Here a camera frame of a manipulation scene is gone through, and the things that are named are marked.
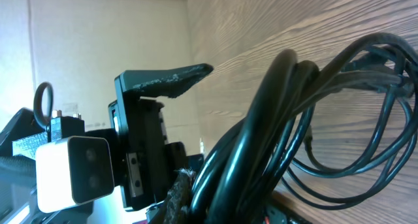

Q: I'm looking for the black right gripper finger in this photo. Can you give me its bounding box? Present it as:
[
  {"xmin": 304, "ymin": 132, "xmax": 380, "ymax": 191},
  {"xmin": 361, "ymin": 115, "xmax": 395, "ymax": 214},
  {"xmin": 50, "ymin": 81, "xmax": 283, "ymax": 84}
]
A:
[{"xmin": 150, "ymin": 168, "xmax": 195, "ymax": 224}]

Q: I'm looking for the black left camera cable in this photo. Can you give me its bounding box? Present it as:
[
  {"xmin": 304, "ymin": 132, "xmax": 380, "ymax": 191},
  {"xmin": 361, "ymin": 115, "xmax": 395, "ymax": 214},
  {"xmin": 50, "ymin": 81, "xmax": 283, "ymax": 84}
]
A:
[{"xmin": 32, "ymin": 82, "xmax": 55, "ymax": 130}]

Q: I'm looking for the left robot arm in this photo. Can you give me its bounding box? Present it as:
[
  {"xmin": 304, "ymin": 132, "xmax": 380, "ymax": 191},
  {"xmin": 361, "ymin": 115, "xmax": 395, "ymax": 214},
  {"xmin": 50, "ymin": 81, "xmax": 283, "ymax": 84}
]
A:
[{"xmin": 1, "ymin": 63, "xmax": 213, "ymax": 223}]

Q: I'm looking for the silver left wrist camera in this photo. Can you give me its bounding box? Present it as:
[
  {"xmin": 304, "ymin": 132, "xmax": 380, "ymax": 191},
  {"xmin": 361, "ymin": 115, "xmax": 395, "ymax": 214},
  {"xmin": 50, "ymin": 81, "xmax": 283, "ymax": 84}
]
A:
[{"xmin": 35, "ymin": 136, "xmax": 115, "ymax": 213}]

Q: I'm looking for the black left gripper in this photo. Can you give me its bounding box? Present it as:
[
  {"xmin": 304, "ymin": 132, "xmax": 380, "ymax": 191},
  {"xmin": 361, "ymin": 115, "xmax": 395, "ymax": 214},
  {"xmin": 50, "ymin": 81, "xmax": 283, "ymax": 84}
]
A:
[{"xmin": 86, "ymin": 63, "xmax": 214, "ymax": 211}]

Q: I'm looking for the black usb cable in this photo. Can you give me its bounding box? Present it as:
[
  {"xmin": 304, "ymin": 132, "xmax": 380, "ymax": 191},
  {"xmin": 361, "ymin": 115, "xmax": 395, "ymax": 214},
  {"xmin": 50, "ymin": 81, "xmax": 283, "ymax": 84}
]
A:
[{"xmin": 188, "ymin": 32, "xmax": 418, "ymax": 224}]

